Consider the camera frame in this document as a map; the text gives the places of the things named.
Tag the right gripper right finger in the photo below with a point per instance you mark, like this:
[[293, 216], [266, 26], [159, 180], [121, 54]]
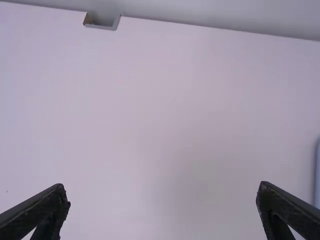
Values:
[[280, 202]]

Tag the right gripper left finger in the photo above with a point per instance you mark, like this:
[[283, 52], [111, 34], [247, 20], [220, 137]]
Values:
[[45, 202]]

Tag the blue mat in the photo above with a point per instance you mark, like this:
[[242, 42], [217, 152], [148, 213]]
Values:
[[318, 170]]

